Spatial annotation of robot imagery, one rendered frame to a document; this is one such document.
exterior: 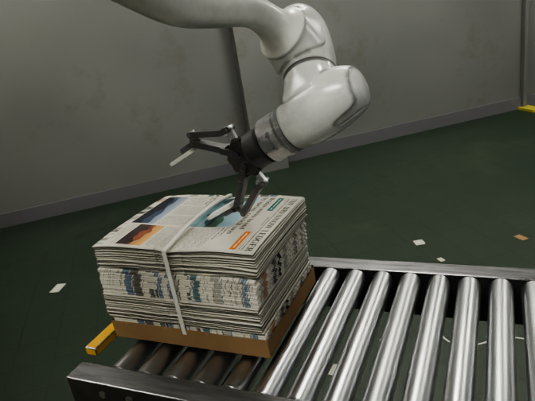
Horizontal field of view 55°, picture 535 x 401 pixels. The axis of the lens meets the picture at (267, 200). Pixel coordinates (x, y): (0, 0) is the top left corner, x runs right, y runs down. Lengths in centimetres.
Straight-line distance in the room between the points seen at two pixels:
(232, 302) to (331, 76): 45
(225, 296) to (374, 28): 424
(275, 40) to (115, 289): 60
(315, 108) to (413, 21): 438
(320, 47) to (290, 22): 7
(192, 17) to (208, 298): 53
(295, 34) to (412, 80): 436
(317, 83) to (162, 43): 371
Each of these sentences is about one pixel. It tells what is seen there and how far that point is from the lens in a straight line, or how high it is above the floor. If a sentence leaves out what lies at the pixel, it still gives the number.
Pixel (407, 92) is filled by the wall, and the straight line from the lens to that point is 527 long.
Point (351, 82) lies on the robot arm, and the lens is 87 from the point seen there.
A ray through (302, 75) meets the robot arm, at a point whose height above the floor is 131.
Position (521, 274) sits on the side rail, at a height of 80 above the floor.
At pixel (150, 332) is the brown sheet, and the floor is 83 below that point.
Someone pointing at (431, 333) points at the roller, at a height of 80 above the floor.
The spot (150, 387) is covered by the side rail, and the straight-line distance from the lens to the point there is 106.
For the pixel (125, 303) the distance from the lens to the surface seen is 115.
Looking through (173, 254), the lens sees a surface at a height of 102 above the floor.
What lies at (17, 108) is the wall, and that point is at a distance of 466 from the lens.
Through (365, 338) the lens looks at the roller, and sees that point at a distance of 108.
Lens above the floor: 144
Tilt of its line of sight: 21 degrees down
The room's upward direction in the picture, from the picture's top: 9 degrees counter-clockwise
